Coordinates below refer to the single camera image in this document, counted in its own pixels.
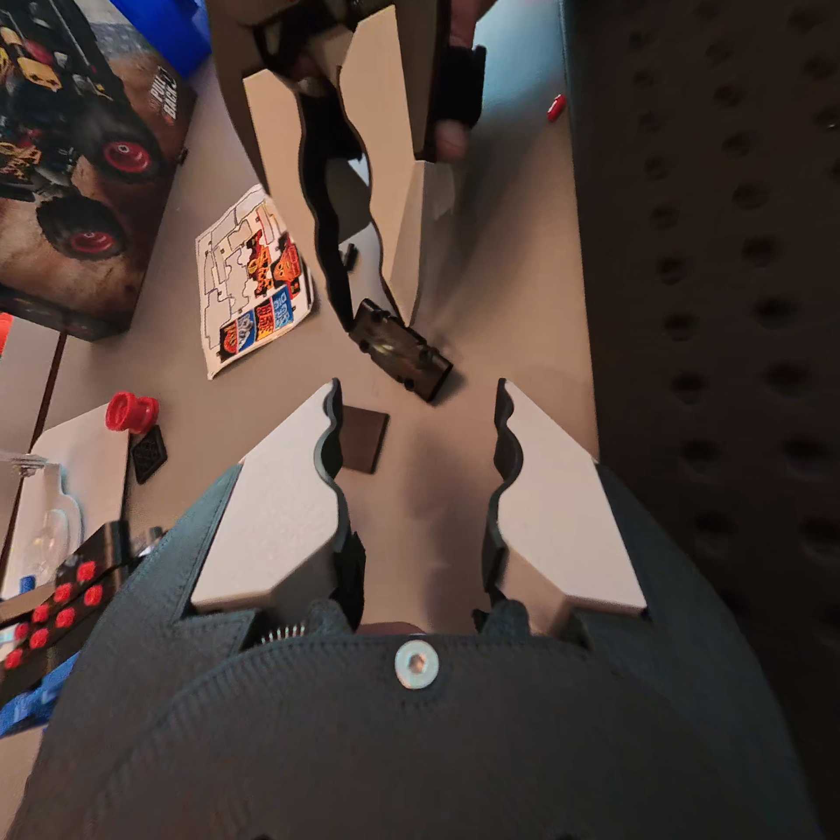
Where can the sticker sheet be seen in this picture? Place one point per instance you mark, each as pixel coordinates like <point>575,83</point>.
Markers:
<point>249,282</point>

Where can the toy truck model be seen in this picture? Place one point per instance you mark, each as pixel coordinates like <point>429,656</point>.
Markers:
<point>105,551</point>

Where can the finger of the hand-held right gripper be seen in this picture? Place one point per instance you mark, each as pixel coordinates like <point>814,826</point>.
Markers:
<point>387,98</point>
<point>275,131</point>

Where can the black smooth square tile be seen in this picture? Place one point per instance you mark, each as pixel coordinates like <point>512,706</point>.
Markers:
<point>364,439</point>

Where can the red toy wheel hub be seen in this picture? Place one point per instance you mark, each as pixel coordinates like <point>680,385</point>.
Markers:
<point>128,413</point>

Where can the toy truck set box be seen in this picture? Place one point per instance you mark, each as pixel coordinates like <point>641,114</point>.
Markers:
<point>85,197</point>

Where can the grey desk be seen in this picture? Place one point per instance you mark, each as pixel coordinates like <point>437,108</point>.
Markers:
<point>525,295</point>

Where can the blue plastic bin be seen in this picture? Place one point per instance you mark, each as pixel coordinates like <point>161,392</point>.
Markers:
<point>164,33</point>

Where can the white booklet stand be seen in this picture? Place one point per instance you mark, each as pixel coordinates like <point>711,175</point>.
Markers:
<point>92,459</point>

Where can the red toy pin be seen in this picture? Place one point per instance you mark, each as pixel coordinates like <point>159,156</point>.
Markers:
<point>556,107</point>

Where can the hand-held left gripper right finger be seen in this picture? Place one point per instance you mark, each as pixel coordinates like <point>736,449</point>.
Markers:
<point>558,525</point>

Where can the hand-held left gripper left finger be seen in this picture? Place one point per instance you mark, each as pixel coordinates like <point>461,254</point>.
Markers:
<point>282,512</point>

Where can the person's right hand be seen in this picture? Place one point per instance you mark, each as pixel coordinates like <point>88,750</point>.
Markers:
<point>453,141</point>

